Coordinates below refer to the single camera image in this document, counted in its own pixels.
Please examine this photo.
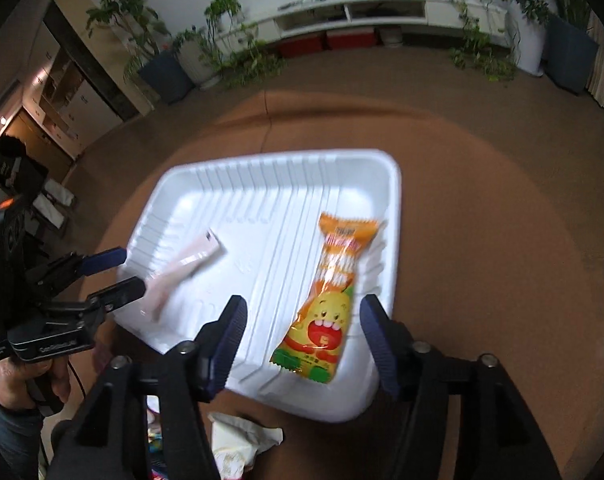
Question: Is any pink white snack bar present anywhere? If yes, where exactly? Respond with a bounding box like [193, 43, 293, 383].
[140, 230, 223, 322]

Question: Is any orange cartoon snack packet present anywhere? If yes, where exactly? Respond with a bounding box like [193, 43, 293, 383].
[270, 212, 379, 384]

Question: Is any white red snack packet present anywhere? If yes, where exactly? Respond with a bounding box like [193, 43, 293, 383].
[207, 412, 285, 479]

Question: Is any left forearm grey sleeve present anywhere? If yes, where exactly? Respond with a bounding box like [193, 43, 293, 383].
[0, 405, 44, 479]

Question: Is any person's left hand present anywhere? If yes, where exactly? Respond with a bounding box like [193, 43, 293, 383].
[0, 356, 71, 411]

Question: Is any white plastic tray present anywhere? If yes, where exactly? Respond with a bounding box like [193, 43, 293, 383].
[114, 150, 401, 422]

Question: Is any leafy plant white pot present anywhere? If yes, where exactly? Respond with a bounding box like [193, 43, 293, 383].
[173, 0, 285, 88]

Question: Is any left tall plant blue pot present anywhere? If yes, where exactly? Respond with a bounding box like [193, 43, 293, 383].
[86, 0, 195, 105]

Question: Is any tall plant blue pot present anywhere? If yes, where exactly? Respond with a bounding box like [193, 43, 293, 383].
[501, 0, 601, 96]
[86, 0, 195, 105]

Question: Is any red storage box left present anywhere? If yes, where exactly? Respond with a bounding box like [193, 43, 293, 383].
[276, 32, 325, 58]

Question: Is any red storage box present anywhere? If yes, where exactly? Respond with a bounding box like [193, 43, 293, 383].
[276, 32, 325, 58]
[326, 27, 378, 51]

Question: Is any red storage box right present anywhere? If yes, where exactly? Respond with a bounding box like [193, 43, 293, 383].
[326, 27, 378, 51]

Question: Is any small white floor pot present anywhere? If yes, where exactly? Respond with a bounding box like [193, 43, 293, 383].
[378, 25, 404, 48]

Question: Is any white tv cabinet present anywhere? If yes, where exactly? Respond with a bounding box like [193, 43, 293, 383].
[218, 0, 513, 51]

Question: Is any trailing plant white stand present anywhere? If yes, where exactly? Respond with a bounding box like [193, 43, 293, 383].
[449, 0, 550, 81]

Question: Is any right tall plant blue pot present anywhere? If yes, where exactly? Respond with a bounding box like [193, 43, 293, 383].
[501, 0, 601, 96]

